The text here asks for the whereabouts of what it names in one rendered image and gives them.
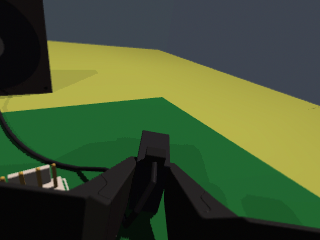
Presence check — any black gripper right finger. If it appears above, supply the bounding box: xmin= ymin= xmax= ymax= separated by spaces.
xmin=164 ymin=163 xmax=320 ymax=240

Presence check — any green circuit board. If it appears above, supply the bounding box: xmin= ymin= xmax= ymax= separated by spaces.
xmin=0 ymin=97 xmax=320 ymax=240

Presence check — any black cooling fan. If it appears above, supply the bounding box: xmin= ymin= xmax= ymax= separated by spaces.
xmin=0 ymin=0 xmax=53 ymax=96

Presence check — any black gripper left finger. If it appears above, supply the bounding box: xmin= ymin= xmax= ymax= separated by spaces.
xmin=0 ymin=156 xmax=137 ymax=240

